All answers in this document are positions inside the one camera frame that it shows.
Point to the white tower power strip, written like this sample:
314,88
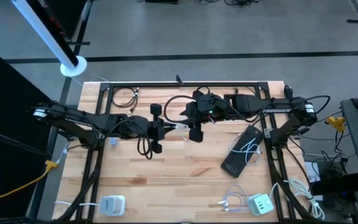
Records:
112,205

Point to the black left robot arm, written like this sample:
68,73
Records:
82,119

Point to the yellow power plug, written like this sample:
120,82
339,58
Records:
336,123

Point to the small translucent adapter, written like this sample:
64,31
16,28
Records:
113,141

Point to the small metal clamp bracket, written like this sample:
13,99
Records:
179,79

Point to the black power strip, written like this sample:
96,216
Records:
232,166

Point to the black partition panel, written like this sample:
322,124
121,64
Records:
5,124
61,18

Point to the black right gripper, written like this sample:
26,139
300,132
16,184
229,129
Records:
211,109

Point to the pale green cube power strip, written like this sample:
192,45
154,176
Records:
260,204

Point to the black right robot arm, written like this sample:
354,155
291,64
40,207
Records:
278,105

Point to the white pole with round base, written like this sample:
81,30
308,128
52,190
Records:
51,43

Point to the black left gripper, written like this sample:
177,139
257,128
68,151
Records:
155,127

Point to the white paper sheet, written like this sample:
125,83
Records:
312,174

